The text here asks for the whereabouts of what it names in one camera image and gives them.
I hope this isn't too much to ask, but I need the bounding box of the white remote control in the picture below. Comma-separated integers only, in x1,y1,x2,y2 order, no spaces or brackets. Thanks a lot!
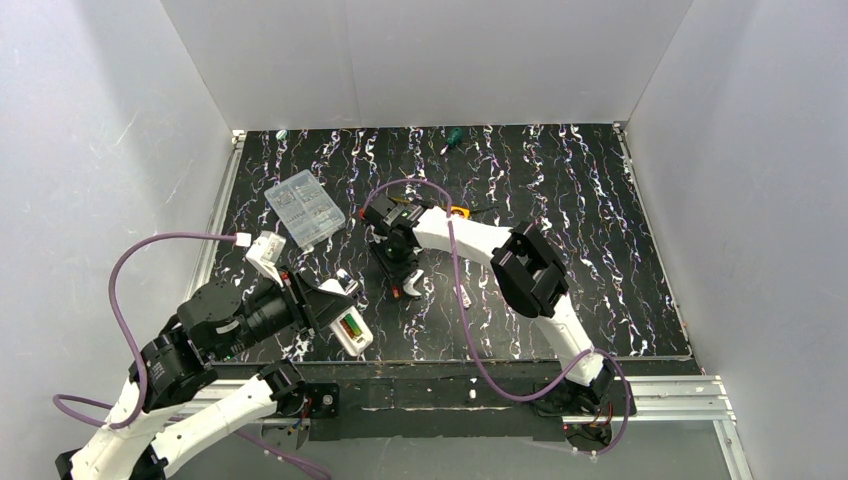
323,279,374,358

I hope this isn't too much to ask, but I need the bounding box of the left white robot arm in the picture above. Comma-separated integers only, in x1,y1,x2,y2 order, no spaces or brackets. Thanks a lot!
55,271,362,479

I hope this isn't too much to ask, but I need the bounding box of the yellow tape measure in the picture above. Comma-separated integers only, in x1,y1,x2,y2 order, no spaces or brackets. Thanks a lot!
450,206,471,219

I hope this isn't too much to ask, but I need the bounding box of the clear plastic screw box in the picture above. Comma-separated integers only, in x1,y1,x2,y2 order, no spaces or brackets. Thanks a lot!
264,170,346,250

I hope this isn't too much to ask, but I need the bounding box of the red handled adjustable wrench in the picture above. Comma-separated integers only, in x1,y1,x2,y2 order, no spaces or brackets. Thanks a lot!
398,269,423,300

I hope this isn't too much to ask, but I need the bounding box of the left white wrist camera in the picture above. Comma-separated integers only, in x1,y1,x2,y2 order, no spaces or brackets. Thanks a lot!
235,231,286,286

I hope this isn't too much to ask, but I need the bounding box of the green handled screwdriver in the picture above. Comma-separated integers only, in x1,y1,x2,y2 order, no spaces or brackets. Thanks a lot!
440,127,463,155

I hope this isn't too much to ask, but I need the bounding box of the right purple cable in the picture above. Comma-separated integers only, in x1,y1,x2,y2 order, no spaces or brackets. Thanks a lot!
362,178,634,458

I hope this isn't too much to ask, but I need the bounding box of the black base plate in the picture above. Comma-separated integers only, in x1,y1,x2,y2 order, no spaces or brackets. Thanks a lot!
238,360,704,444

